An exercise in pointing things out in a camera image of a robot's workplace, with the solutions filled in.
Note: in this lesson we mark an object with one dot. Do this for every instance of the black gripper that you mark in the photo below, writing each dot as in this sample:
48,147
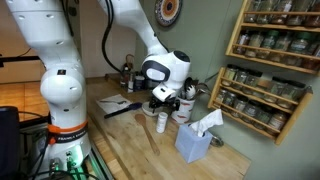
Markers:
165,103

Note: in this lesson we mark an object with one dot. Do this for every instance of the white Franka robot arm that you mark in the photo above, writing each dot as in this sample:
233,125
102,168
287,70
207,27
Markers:
60,83

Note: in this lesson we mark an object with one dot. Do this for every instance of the tall salt grinder silver top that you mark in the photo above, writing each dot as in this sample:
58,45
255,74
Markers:
130,85

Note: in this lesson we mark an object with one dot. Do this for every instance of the white utensil crock orange marks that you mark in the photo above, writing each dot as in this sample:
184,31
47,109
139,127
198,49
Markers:
182,112

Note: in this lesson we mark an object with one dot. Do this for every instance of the wooden spoon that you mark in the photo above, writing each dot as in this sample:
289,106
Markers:
140,119

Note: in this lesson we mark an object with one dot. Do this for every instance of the white slotted spoon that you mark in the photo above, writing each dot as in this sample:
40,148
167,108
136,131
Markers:
190,92

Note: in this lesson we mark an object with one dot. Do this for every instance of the black ladle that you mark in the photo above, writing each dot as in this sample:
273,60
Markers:
188,81

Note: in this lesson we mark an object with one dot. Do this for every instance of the blue canister white lid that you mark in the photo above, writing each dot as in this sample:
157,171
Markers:
139,83

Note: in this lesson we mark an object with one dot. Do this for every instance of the metal serving spoon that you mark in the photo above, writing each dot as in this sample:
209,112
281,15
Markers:
201,88

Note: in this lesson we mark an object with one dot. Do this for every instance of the blue tissue box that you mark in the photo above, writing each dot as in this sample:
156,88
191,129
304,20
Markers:
191,143

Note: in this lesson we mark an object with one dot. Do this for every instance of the white paper napkin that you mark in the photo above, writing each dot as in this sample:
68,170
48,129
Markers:
110,108

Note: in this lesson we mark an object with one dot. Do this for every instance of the glass spice jar black lid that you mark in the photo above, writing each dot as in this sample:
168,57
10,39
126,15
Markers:
263,116
292,95
220,96
229,75
252,82
252,109
229,100
240,80
240,105
277,122
275,89

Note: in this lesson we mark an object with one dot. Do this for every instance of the small metal dish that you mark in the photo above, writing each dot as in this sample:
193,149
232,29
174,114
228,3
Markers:
216,141

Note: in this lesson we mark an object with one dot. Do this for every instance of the large wooden spice rack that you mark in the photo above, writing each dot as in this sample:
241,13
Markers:
233,40

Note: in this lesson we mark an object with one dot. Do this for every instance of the glass spice jar green lid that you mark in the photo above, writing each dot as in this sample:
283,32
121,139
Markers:
299,48
269,45

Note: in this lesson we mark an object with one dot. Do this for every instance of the small wooden spice rack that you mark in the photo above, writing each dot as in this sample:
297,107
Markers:
296,113

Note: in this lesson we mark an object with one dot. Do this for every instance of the black box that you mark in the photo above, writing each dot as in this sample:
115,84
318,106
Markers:
8,140

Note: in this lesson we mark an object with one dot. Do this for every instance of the black camera stand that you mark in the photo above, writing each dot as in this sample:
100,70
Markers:
16,59

